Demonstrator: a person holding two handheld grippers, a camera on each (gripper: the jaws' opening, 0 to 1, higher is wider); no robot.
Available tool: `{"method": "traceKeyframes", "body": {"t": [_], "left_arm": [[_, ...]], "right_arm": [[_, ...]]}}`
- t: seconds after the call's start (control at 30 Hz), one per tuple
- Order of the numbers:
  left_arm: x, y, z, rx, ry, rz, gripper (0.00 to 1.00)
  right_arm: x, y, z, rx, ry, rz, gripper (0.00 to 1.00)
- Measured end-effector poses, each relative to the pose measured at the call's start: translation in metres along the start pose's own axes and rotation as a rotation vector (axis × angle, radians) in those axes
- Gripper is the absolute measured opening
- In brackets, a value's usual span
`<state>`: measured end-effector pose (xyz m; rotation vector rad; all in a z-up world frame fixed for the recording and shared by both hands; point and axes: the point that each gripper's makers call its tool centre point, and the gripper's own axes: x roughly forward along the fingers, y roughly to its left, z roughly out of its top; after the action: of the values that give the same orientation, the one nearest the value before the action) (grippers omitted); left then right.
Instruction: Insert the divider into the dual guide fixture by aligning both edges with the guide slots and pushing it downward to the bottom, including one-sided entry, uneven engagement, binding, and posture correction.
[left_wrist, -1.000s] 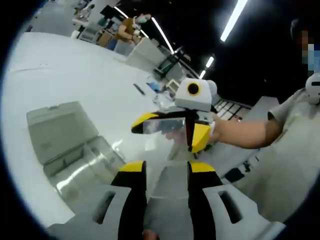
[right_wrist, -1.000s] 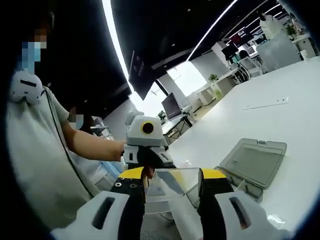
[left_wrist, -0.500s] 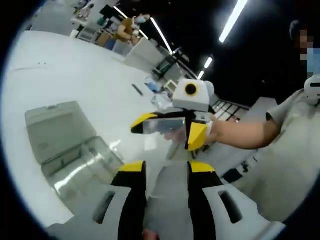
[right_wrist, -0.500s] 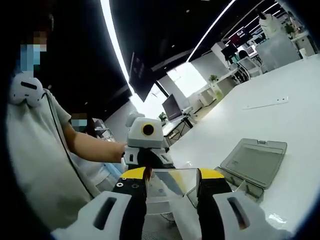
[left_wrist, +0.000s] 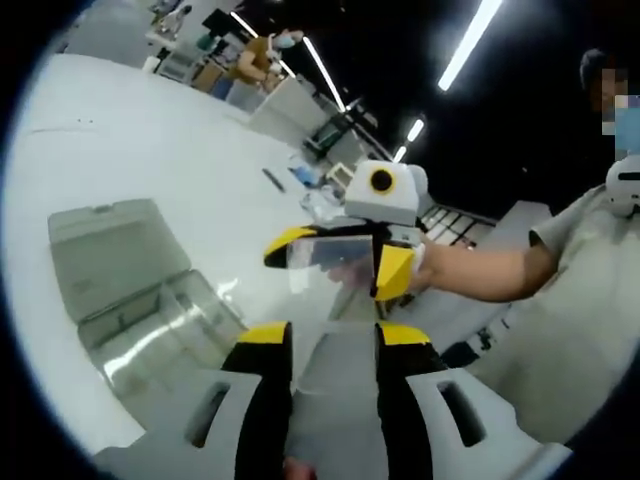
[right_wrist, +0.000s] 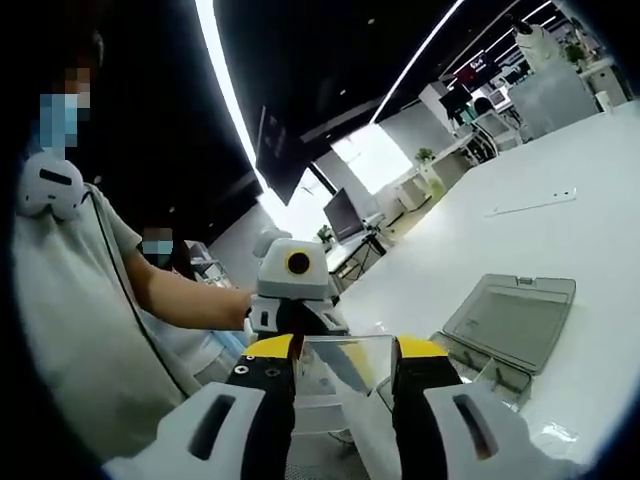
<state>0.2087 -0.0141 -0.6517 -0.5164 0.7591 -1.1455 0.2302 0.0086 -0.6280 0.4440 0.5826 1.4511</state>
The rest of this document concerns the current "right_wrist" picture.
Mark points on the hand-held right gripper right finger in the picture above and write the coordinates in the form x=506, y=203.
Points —
x=450, y=425

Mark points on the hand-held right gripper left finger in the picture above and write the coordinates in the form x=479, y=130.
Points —
x=220, y=425

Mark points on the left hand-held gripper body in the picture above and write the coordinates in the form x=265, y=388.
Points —
x=290, y=270

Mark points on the clear plastic divider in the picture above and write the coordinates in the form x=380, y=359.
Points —
x=360, y=360

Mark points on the clear plastic organizer box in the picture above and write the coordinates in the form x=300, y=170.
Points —
x=510, y=320

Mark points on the small desk plant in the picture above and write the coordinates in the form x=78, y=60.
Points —
x=325, y=235

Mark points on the white side desk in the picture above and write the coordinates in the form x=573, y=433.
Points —
x=357, y=255

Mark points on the black desk monitor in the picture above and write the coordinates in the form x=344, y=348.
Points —
x=342, y=215

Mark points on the clear plastic bag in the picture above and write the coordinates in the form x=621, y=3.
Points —
x=555, y=432

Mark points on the black hanging panel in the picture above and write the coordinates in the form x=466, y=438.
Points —
x=280, y=155

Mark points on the white low shelf unit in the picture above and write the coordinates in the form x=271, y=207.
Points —
x=430, y=180

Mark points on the person's grey shirt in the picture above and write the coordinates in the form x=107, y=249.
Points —
x=75, y=325

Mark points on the green potted plant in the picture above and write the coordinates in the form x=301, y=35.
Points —
x=424, y=155

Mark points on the white table strip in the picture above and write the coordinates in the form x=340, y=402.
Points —
x=535, y=202

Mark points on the white office chair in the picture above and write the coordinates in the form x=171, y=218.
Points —
x=485, y=125

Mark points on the white chest device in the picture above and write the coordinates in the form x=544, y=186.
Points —
x=47, y=187

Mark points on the grey partition screen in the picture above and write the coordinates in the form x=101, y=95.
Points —
x=555, y=105

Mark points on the white paper cup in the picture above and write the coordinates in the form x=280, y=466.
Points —
x=602, y=102

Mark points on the red wall screen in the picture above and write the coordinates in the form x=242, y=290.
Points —
x=472, y=67

